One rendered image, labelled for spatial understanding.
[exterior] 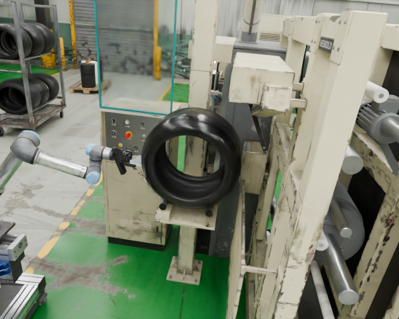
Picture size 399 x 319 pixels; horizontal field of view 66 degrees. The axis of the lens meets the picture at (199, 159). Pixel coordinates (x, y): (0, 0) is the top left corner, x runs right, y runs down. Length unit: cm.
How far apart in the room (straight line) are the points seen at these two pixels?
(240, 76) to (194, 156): 93
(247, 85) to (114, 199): 175
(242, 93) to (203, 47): 67
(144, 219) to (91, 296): 70
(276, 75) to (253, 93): 11
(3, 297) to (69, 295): 44
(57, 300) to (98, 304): 29
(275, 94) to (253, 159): 85
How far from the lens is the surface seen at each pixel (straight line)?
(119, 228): 288
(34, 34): 560
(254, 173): 204
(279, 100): 122
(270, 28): 488
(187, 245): 250
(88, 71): 810
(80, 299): 264
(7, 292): 254
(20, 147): 188
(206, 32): 191
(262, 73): 129
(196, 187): 205
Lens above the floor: 195
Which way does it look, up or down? 25 degrees down
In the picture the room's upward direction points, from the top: 5 degrees clockwise
